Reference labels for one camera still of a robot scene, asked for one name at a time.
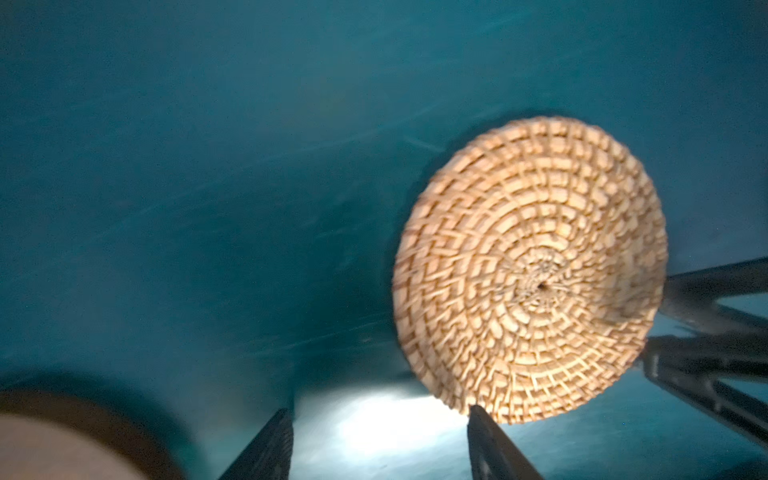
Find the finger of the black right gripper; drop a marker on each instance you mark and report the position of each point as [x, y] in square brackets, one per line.
[692, 298]
[699, 370]

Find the brown wooden coaster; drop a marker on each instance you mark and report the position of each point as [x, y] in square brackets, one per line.
[47, 435]

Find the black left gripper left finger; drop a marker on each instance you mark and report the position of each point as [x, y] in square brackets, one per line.
[268, 456]

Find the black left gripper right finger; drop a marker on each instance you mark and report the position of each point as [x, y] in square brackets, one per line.
[493, 456]

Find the round woven rattan coaster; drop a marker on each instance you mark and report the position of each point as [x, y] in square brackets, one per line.
[530, 270]

